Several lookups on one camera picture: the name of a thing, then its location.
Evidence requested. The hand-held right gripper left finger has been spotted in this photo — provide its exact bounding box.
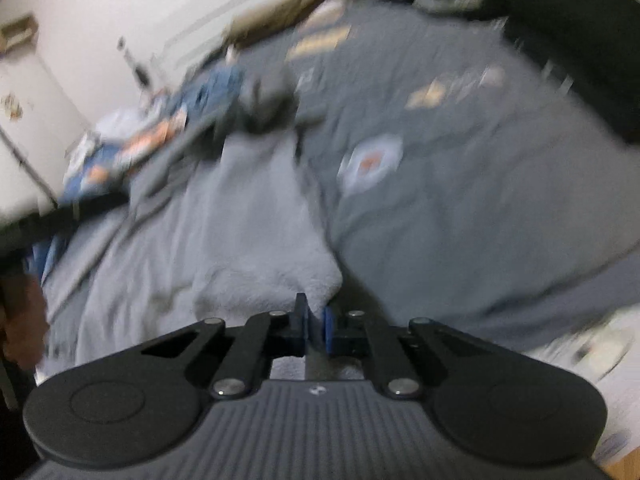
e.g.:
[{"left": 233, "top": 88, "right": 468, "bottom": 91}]
[{"left": 141, "top": 294, "right": 308, "bottom": 401}]

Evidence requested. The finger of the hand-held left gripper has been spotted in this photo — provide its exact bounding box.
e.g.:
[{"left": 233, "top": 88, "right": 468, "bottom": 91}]
[{"left": 125, "top": 119, "right": 247, "bottom": 207}]

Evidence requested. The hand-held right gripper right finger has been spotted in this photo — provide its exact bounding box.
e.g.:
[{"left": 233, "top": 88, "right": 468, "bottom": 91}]
[{"left": 323, "top": 307, "right": 481, "bottom": 401}]

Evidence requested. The grey sweatshirt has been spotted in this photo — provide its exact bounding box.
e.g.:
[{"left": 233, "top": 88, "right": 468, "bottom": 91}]
[{"left": 42, "top": 67, "right": 346, "bottom": 381}]

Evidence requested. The stack of folded dark clothes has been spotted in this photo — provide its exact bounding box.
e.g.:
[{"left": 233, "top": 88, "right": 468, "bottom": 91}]
[{"left": 500, "top": 0, "right": 640, "bottom": 143}]

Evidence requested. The person's left hand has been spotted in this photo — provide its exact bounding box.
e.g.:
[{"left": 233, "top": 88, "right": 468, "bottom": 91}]
[{"left": 0, "top": 276, "right": 49, "bottom": 369}]

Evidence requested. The orange patterned cloth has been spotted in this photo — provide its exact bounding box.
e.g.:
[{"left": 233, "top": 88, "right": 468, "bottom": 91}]
[{"left": 90, "top": 110, "right": 188, "bottom": 181}]

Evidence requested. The blue quilted blanket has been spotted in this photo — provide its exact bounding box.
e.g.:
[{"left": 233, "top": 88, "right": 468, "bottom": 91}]
[{"left": 30, "top": 140, "right": 136, "bottom": 281}]

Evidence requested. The white wardrobe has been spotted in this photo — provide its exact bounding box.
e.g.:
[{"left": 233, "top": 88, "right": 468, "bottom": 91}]
[{"left": 0, "top": 55, "right": 88, "bottom": 221}]

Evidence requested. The light grey hoodie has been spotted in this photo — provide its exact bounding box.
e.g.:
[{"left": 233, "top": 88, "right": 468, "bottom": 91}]
[{"left": 67, "top": 107, "right": 166, "bottom": 161}]

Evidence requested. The blue shirt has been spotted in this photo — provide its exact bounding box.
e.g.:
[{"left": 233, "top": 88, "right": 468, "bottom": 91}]
[{"left": 165, "top": 67, "right": 247, "bottom": 121}]

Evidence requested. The mouse sticker with bow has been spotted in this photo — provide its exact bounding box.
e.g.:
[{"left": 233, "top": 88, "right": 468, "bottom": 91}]
[{"left": 1, "top": 91, "right": 24, "bottom": 122}]

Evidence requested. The white headboard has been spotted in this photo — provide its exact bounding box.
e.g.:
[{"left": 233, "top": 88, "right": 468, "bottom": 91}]
[{"left": 150, "top": 0, "right": 371, "bottom": 68}]

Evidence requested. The folded khaki blanket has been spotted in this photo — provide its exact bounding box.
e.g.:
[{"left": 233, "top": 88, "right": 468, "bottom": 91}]
[{"left": 222, "top": 0, "right": 348, "bottom": 48}]

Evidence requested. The grey quilted bedspread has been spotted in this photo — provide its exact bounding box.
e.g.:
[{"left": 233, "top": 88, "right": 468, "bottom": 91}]
[{"left": 220, "top": 0, "right": 640, "bottom": 361}]

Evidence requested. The black wall-mounted device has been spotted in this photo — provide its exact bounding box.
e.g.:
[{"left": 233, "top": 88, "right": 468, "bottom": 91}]
[{"left": 132, "top": 55, "right": 151, "bottom": 91}]

